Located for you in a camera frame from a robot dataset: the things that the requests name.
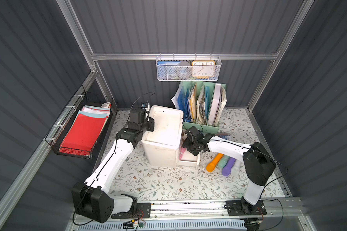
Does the pink microphone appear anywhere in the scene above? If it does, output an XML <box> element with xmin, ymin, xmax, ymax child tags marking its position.
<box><xmin>179</xmin><ymin>147</ymin><xmax>187</xmax><ymax>160</ymax></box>

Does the white bottom drawer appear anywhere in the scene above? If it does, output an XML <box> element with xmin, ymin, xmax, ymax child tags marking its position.
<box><xmin>177</xmin><ymin>150</ymin><xmax>200</xmax><ymax>167</ymax></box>

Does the orange microphone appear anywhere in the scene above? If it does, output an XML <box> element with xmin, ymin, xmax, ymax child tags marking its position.
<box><xmin>206</xmin><ymin>153</ymin><xmax>223</xmax><ymax>172</ymax></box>

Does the blue lid pencil tube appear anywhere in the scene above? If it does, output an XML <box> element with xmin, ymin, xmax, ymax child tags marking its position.
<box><xmin>216</xmin><ymin>133</ymin><xmax>231</xmax><ymax>141</ymax></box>

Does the white drawer cabinet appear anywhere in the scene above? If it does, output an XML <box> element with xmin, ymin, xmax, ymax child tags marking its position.
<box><xmin>141</xmin><ymin>105</ymin><xmax>184</xmax><ymax>168</ymax></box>

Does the purple microphone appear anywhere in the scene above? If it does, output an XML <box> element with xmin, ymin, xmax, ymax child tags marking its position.
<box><xmin>222</xmin><ymin>157</ymin><xmax>236</xmax><ymax>177</ymax></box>

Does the white microphone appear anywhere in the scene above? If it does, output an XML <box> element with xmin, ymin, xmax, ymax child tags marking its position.
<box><xmin>231</xmin><ymin>160</ymin><xmax>243</xmax><ymax>178</ymax></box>

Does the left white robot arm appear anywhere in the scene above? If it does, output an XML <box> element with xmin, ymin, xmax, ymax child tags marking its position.
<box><xmin>71</xmin><ymin>105</ymin><xmax>155</xmax><ymax>223</ymax></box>

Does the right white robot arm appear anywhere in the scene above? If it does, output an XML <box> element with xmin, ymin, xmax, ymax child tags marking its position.
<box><xmin>182</xmin><ymin>126</ymin><xmax>276</xmax><ymax>214</ymax></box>

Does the green file organizer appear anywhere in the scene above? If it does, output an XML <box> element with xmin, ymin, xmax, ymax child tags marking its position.
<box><xmin>171</xmin><ymin>81</ymin><xmax>227</xmax><ymax>134</ymax></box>

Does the red paper folder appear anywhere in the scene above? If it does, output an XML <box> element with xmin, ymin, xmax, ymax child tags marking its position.
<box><xmin>60</xmin><ymin>111</ymin><xmax>109</xmax><ymax>156</ymax></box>

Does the blue box in basket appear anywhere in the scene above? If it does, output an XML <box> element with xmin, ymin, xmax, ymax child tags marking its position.
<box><xmin>156</xmin><ymin>61</ymin><xmax>180</xmax><ymax>81</ymax></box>

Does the grey tape roll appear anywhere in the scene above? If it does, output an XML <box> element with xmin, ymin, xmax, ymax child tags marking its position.
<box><xmin>176</xmin><ymin>61</ymin><xmax>192</xmax><ymax>80</ymax></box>

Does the yellow alarm clock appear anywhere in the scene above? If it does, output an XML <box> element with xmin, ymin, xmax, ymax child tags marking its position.
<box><xmin>191</xmin><ymin>60</ymin><xmax>216</xmax><ymax>79</ymax></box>

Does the black wire side basket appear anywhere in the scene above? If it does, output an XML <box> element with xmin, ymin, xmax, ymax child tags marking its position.
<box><xmin>45</xmin><ymin>87</ymin><xmax>113</xmax><ymax>159</ymax></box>

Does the white wire wall basket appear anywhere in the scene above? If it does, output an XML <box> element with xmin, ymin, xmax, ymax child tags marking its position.
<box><xmin>156</xmin><ymin>55</ymin><xmax>222</xmax><ymax>81</ymax></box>

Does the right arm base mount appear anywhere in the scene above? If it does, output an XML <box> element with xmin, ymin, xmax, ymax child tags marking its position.
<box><xmin>224</xmin><ymin>198</ymin><xmax>267</xmax><ymax>216</ymax></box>

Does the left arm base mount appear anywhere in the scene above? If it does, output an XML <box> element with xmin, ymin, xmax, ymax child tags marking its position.
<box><xmin>111</xmin><ymin>203</ymin><xmax>151</xmax><ymax>219</ymax></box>

